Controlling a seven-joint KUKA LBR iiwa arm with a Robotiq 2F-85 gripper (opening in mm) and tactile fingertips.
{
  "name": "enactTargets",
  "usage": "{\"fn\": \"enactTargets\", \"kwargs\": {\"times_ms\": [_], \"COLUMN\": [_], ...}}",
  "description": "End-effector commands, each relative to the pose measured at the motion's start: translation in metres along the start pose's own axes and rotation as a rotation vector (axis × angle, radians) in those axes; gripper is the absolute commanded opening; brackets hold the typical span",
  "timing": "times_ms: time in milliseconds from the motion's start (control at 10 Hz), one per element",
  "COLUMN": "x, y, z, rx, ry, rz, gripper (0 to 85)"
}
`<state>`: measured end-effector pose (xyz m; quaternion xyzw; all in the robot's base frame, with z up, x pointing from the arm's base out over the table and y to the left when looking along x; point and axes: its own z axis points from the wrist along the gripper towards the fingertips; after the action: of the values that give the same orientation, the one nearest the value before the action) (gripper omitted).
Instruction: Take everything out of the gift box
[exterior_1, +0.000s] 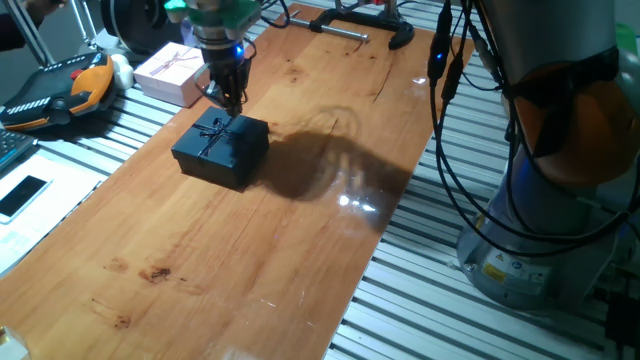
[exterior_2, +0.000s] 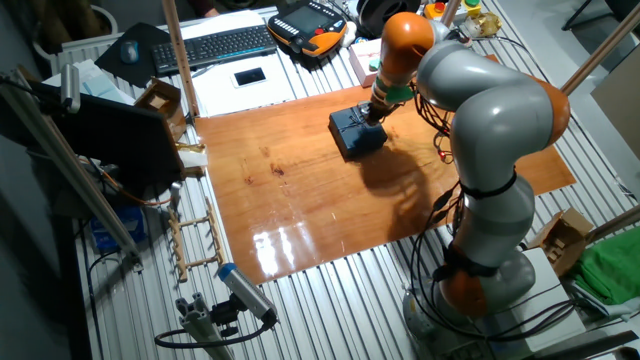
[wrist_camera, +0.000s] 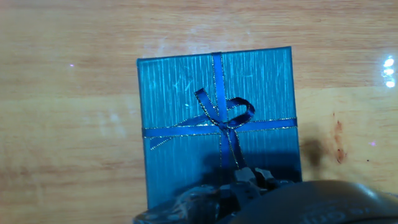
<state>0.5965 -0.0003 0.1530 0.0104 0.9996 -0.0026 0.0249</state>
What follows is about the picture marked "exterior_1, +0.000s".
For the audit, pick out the black keyboard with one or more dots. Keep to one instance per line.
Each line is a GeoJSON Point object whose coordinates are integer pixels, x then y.
{"type": "Point", "coordinates": [12, 145]}

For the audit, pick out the wooden board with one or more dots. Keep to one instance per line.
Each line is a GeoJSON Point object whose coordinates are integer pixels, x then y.
{"type": "Point", "coordinates": [250, 250]}

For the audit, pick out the green cloth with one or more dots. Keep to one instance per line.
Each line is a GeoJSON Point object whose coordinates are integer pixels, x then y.
{"type": "Point", "coordinates": [627, 37]}

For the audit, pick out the person forearm dark sleeve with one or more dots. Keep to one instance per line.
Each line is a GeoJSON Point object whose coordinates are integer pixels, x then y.
{"type": "Point", "coordinates": [7, 35]}

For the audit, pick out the black orange teach pendant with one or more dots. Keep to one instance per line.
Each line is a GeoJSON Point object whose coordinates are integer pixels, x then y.
{"type": "Point", "coordinates": [45, 90]}

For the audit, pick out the white paper sheet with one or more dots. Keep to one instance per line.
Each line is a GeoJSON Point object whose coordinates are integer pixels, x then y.
{"type": "Point", "coordinates": [65, 195]}

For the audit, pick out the black gift box base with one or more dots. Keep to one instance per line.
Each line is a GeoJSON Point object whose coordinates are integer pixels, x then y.
{"type": "Point", "coordinates": [212, 179]}

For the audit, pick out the slanted metal strut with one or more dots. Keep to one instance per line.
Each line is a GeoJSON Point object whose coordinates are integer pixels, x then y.
{"type": "Point", "coordinates": [30, 35]}
{"type": "Point", "coordinates": [84, 25]}

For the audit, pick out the black screw clamp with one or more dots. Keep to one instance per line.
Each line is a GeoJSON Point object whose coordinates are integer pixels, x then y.
{"type": "Point", "coordinates": [400, 30]}

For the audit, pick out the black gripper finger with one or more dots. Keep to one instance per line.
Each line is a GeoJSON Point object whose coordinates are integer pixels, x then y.
{"type": "Point", "coordinates": [224, 100]}
{"type": "Point", "coordinates": [239, 100]}

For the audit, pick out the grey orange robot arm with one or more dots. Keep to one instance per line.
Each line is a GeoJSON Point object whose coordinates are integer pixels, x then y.
{"type": "Point", "coordinates": [550, 30]}

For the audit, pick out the black gift box lid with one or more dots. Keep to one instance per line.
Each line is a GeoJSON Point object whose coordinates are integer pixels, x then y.
{"type": "Point", "coordinates": [220, 135]}

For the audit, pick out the black filament spool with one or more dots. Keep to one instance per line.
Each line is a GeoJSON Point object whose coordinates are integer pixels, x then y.
{"type": "Point", "coordinates": [135, 25]}

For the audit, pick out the white smartphone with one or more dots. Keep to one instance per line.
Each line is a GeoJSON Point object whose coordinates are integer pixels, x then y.
{"type": "Point", "coordinates": [20, 197]}

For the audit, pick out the white box gold ribbon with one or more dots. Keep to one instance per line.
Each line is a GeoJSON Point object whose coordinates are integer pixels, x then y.
{"type": "Point", "coordinates": [10, 345]}

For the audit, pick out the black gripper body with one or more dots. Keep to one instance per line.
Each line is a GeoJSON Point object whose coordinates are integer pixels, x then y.
{"type": "Point", "coordinates": [230, 62]}

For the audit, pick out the pink gift box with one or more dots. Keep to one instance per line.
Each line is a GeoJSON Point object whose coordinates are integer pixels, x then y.
{"type": "Point", "coordinates": [165, 75]}

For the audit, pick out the white figurine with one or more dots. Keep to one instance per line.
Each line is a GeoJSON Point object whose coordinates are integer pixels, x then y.
{"type": "Point", "coordinates": [122, 75]}

